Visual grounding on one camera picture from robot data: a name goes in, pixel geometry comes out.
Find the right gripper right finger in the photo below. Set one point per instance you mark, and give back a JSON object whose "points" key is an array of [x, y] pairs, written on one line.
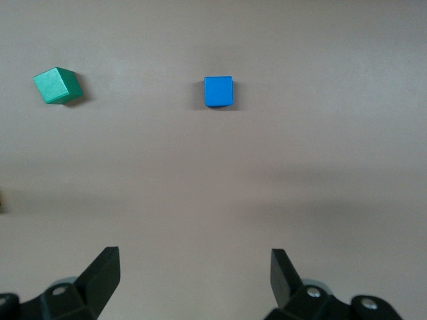
{"points": [[283, 283]]}

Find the green wooden cube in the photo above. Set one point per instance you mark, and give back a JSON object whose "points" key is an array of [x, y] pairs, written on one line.
{"points": [[53, 86]]}

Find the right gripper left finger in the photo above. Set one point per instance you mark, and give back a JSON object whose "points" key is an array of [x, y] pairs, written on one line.
{"points": [[100, 280]]}

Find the blue wooden cube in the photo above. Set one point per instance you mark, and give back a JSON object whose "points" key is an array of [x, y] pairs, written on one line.
{"points": [[217, 91]]}

